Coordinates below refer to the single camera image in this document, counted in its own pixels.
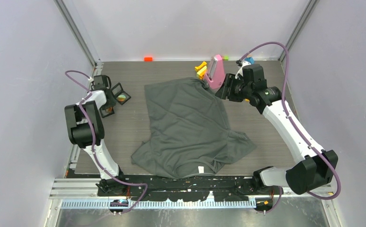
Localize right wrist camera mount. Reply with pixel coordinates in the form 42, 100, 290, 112
235, 60, 246, 80

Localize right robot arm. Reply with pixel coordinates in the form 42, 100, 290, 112
216, 64, 341, 199

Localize black brooch box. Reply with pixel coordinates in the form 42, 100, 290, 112
100, 107, 115, 118
111, 83, 131, 105

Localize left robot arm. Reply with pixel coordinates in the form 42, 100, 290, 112
64, 70, 128, 196

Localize pink metronome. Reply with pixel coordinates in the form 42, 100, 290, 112
202, 54, 225, 90

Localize red block by wall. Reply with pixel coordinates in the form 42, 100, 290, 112
144, 56, 153, 61

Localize black brooch box near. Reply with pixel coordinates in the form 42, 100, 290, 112
100, 107, 115, 118

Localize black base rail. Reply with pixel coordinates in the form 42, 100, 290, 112
50, 174, 334, 210

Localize grey t-shirt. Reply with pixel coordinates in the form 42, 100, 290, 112
131, 78, 256, 179

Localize blue triangular block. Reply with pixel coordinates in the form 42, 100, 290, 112
243, 57, 255, 65

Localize black brooch box far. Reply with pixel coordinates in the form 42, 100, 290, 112
111, 83, 131, 105

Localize yellow curved blocks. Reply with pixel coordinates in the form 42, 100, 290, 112
194, 61, 207, 79

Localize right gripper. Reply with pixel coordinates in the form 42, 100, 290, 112
215, 73, 252, 103

